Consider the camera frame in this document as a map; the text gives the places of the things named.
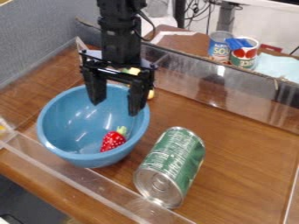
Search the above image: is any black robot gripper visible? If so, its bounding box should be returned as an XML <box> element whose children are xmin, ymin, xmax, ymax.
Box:
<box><xmin>80</xmin><ymin>0</ymin><xmax>154</xmax><ymax>116</ymax></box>

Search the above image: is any blue plastic bowl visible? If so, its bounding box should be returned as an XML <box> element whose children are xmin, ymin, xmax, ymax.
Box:
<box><xmin>35</xmin><ymin>84</ymin><xmax>149</xmax><ymax>168</ymax></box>

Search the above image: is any red toy strawberry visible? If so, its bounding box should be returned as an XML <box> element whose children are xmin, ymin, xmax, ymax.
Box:
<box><xmin>100</xmin><ymin>126</ymin><xmax>126</xmax><ymax>152</ymax></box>

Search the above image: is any clear acrylic back barrier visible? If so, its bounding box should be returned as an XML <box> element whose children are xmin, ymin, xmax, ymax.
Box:
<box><xmin>74</xmin><ymin>17</ymin><xmax>299</xmax><ymax>135</ymax></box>

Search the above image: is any clear acrylic barrier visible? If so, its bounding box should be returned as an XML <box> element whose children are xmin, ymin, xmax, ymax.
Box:
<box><xmin>0</xmin><ymin>117</ymin><xmax>194</xmax><ymax>224</ymax></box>
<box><xmin>74</xmin><ymin>17</ymin><xmax>299</xmax><ymax>135</ymax></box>

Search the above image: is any green labelled tin can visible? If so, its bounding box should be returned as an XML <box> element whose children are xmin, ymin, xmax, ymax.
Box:
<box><xmin>133</xmin><ymin>127</ymin><xmax>205</xmax><ymax>208</ymax></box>

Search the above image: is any blue soup can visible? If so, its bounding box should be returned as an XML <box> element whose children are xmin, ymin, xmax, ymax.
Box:
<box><xmin>208</xmin><ymin>31</ymin><xmax>233</xmax><ymax>63</ymax></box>

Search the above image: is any blue plastic piece on can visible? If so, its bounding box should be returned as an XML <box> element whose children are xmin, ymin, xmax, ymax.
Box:
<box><xmin>224</xmin><ymin>38</ymin><xmax>252</xmax><ymax>51</ymax></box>

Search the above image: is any red and white tomato can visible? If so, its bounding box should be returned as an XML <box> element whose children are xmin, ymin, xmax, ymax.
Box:
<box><xmin>229</xmin><ymin>37</ymin><xmax>258</xmax><ymax>69</ymax></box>

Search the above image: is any grey metal pole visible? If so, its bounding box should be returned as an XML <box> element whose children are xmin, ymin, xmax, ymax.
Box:
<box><xmin>216</xmin><ymin>1</ymin><xmax>234</xmax><ymax>32</ymax></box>

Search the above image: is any clear acrylic front barrier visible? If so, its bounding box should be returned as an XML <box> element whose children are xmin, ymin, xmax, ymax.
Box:
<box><xmin>0</xmin><ymin>117</ymin><xmax>194</xmax><ymax>224</ymax></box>

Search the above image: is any light blue cloth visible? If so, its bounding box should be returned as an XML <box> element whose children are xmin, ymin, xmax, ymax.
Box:
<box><xmin>254</xmin><ymin>52</ymin><xmax>299</xmax><ymax>84</ymax></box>

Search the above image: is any clear acrylic triangle bracket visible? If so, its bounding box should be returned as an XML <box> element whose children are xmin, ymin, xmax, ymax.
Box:
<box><xmin>74</xmin><ymin>37</ymin><xmax>101</xmax><ymax>58</ymax></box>

